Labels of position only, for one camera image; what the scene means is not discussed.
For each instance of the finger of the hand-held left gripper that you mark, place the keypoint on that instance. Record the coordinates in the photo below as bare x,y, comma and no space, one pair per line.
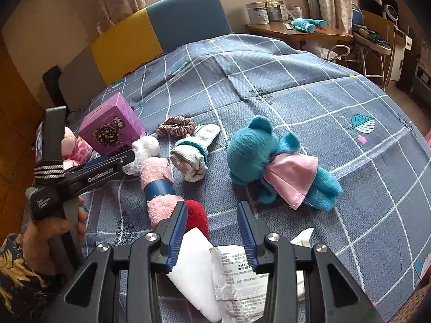
118,162

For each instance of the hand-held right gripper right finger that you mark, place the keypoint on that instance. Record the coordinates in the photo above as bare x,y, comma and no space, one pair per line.
247,235

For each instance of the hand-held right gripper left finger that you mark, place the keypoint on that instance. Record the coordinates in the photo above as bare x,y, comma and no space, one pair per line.
176,235

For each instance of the pink giraffe plush toy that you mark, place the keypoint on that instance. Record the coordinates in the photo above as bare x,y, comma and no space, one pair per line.
79,149

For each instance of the red plush toy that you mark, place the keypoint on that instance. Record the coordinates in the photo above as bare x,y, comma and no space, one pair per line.
197,215

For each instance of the white fluffy soft roll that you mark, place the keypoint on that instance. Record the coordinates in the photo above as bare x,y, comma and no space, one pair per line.
148,146

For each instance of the white printed packet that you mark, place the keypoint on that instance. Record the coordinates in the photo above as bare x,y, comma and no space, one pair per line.
235,269

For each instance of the pink towel roll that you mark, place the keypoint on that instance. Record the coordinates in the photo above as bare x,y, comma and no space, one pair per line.
155,175

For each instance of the white foam block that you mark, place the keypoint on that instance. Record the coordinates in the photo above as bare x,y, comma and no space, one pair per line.
198,269

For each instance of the brown fabric scrunchie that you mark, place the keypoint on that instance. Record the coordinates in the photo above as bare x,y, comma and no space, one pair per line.
168,127

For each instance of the white and teal knit sock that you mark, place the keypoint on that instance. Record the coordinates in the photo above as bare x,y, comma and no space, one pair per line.
188,161

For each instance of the person's left hand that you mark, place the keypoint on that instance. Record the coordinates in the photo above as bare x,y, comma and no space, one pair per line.
37,239

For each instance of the purple cardboard box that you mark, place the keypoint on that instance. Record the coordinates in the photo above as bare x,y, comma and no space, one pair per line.
111,121

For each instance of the teal bear plush, pink dress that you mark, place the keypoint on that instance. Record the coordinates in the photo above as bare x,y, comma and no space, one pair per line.
249,154

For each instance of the grey-blue checked blanket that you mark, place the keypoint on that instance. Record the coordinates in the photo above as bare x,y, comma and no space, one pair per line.
303,107

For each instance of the blue yellow grey headboard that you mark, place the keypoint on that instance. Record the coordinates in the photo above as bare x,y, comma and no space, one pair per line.
188,16

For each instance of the cream tin can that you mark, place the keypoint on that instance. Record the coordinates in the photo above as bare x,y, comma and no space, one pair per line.
257,13

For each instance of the pink quilt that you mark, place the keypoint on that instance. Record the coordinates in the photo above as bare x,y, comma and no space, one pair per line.
428,138

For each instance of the wooden desk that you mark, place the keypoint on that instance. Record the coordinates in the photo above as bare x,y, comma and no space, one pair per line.
279,30

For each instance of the teal plush toy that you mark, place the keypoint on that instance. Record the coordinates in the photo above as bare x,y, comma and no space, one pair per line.
306,24

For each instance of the small printed boxes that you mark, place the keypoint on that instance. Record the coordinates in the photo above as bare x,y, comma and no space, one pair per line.
276,10

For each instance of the folding chair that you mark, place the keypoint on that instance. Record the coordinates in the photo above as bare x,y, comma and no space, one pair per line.
373,43

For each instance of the brown cardboard sheet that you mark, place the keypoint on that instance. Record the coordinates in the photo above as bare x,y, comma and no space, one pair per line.
380,23

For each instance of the white metal stool frame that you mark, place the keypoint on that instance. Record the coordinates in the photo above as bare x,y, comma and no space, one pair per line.
333,52

